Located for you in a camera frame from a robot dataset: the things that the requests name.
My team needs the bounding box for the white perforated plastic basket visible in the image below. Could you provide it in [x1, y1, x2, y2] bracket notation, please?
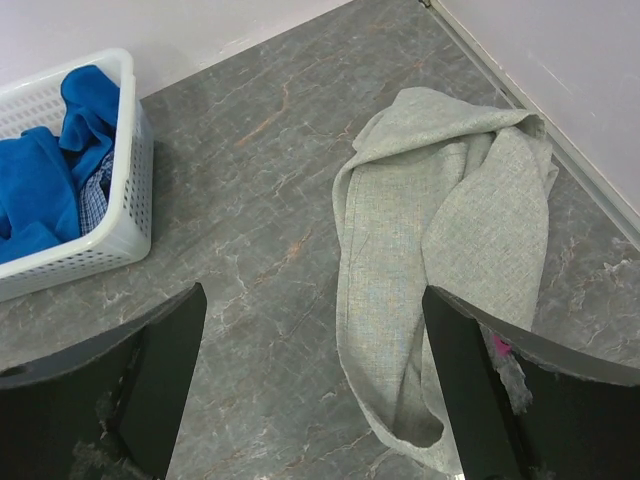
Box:
[1, 48, 154, 300]

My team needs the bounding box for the blue towel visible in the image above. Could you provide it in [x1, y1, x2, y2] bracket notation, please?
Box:
[1, 65, 120, 263]

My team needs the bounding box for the blue checkered cloth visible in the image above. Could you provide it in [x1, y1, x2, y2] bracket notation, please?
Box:
[79, 151, 114, 236]

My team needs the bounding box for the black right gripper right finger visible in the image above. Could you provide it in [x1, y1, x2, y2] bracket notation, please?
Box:
[422, 286, 639, 479]

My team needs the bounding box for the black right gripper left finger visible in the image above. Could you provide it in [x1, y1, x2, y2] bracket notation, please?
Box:
[1, 283, 207, 479]

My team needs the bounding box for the grey cloth napkin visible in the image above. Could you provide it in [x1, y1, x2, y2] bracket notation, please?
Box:
[332, 87, 558, 475]

